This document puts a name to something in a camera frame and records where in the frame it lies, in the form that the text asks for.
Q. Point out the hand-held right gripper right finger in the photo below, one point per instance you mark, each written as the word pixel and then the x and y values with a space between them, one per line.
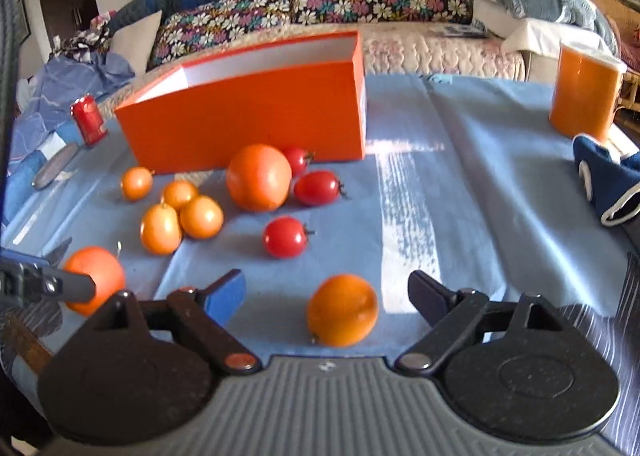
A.
pixel 427 293

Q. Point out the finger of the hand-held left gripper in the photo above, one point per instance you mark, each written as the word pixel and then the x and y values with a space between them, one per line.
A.
pixel 75 286
pixel 60 252

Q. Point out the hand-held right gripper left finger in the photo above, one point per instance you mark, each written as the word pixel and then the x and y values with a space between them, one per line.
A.
pixel 225 293

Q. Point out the large orange with stem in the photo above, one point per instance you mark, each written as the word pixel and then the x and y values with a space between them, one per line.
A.
pixel 105 263

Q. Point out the small tangerine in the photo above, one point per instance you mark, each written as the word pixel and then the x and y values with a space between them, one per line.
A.
pixel 201 217
pixel 177 192
pixel 136 183
pixel 342 311
pixel 160 231

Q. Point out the orange cardboard box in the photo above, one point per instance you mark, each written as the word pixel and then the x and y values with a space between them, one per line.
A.
pixel 250 111

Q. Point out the red cherry tomato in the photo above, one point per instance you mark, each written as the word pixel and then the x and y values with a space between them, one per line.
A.
pixel 285 237
pixel 297 160
pixel 317 187

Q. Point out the large orange tomato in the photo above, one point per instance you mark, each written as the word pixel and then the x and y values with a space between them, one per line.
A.
pixel 258 179

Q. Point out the red soda can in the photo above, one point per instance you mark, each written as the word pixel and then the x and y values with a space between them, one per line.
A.
pixel 89 121

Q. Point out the light blue tablecloth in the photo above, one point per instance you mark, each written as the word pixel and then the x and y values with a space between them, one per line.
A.
pixel 450 161

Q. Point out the crumpled light blue sheet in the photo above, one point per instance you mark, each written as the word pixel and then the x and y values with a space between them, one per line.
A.
pixel 65 86

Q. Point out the navy cloth with white trim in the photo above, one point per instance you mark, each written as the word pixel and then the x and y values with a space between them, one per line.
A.
pixel 590 156

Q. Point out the black white patterned cloth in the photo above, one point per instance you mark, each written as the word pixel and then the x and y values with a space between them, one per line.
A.
pixel 85 39

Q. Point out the white pillow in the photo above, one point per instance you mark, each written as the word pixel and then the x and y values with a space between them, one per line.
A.
pixel 135 41

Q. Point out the quilted floral sofa cushion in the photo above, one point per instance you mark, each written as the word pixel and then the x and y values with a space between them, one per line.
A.
pixel 425 51

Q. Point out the orange canister with white lid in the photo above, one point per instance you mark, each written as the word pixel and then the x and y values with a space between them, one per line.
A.
pixel 580 96

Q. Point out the blue patterned back cushion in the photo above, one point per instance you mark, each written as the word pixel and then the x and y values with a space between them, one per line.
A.
pixel 145 6

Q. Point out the magazine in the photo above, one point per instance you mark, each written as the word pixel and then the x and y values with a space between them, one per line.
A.
pixel 460 31

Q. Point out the white folded sheet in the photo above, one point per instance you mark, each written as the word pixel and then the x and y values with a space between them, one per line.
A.
pixel 530 34

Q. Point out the wicker chair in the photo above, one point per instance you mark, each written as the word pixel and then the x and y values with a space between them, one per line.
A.
pixel 625 16

